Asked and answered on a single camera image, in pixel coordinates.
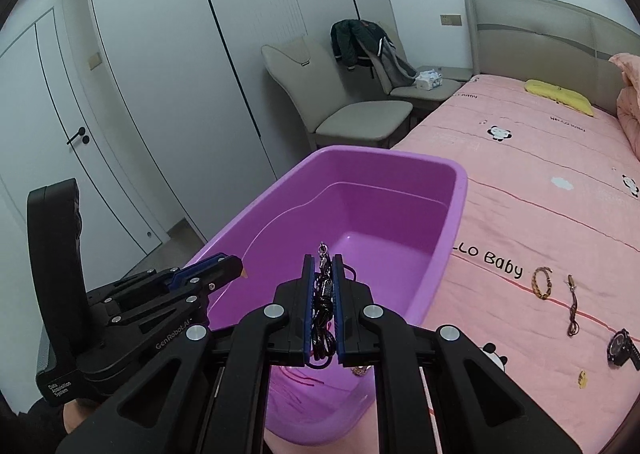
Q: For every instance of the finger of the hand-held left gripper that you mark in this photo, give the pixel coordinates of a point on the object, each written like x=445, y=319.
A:
x=165, y=306
x=220, y=264

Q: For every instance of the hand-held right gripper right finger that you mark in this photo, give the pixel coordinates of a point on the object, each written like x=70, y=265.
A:
x=340, y=314

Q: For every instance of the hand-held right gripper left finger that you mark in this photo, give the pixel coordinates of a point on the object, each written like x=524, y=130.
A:
x=308, y=314

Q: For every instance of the purple plastic tub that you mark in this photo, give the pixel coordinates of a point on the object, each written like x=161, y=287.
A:
x=380, y=214

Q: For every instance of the person's left forearm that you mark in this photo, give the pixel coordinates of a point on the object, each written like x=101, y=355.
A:
x=75, y=424

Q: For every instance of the white door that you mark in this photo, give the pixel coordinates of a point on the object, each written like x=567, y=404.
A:
x=30, y=134

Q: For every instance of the beige empty chair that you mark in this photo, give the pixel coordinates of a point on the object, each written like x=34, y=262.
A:
x=360, y=121

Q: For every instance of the white wardrobe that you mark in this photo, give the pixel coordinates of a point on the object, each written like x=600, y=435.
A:
x=240, y=34

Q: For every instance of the beige chair with jacket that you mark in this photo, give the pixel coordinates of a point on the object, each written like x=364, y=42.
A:
x=425, y=91

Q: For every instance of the tissue pack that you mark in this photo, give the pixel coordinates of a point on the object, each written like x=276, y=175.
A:
x=429, y=81

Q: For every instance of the yellow duck hair clip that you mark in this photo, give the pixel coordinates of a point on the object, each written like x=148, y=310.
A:
x=582, y=380

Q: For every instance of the black wrist watch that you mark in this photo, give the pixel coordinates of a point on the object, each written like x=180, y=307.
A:
x=620, y=346

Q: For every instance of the yellow pillow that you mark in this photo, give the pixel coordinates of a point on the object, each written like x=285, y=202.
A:
x=557, y=95

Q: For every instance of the beige bed headboard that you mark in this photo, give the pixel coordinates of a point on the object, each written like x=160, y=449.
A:
x=540, y=34

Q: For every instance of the pink folded comforter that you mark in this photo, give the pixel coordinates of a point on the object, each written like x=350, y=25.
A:
x=631, y=104

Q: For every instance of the wall switch by door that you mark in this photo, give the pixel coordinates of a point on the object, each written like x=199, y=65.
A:
x=94, y=61

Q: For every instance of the wall switch by headboard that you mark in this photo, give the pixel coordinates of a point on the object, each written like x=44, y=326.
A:
x=450, y=20

